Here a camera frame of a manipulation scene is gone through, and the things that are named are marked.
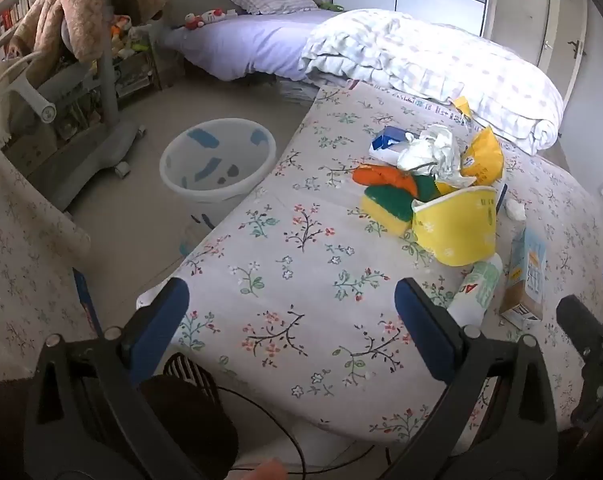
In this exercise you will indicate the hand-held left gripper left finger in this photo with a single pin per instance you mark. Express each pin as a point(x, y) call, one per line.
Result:
point(161, 320)

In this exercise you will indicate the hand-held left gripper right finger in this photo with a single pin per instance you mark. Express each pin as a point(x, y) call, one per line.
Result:
point(426, 330)

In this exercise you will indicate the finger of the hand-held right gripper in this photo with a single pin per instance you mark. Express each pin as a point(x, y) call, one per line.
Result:
point(581, 322)

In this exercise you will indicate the translucent white bin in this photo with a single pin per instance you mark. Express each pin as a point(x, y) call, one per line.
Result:
point(216, 195)

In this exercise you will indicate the person's left hand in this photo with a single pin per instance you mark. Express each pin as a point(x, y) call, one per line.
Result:
point(259, 471)

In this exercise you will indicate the white bottle with green print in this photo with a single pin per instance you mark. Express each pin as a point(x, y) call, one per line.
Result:
point(474, 290)

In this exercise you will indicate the pale blue milk carton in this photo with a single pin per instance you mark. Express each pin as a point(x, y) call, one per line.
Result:
point(526, 280)

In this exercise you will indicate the blue board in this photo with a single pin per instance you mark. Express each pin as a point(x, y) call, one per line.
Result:
point(87, 300)

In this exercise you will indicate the black round fan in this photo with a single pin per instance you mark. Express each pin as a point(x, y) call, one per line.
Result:
point(196, 410)

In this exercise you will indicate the yellow paper bag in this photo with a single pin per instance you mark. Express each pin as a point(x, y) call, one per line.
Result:
point(456, 230)

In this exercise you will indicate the small white tissue ball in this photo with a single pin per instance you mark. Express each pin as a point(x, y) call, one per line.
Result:
point(515, 209)

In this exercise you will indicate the yellow and green sponge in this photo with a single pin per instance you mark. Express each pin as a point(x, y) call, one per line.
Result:
point(381, 207)

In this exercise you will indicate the green scouring pad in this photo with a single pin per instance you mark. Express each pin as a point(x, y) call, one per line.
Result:
point(426, 185)

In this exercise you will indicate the small floral mat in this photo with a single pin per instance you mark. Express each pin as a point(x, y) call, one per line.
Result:
point(26, 260)

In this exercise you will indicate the yellow plastic bag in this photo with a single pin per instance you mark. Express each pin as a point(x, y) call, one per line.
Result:
point(484, 160)

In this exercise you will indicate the crumpled white plastic bag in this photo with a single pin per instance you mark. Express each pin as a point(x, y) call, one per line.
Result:
point(431, 155)

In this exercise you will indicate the open blue and white box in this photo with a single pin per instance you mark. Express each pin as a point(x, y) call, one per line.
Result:
point(386, 140)

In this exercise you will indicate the small yellow scrap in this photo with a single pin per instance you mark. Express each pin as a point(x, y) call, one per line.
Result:
point(462, 106)

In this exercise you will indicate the grey wheeled chair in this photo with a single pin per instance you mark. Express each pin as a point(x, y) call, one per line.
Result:
point(106, 90)

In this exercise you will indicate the dark low shelf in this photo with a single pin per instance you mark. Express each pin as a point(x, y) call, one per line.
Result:
point(134, 72)

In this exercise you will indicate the white door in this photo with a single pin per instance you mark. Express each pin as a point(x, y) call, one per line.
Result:
point(561, 30)

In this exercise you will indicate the folded grey bedding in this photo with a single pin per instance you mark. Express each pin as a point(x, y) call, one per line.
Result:
point(301, 90)

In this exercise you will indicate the white checked quilt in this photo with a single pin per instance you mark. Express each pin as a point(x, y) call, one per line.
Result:
point(431, 60)

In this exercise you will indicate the pile of small plush toys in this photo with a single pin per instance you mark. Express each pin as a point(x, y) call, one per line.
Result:
point(126, 35)

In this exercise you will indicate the lilac pillow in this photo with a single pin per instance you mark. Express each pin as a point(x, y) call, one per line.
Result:
point(246, 45)

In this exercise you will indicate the red and white plush toy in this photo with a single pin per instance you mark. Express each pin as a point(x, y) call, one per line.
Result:
point(194, 21)

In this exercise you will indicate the white cat plush toy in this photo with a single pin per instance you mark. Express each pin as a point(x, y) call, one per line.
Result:
point(214, 15)

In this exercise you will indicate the brown fleece blanket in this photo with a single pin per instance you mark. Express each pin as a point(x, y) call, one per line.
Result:
point(81, 5)

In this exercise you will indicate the green toy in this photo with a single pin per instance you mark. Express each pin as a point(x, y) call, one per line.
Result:
point(334, 7)

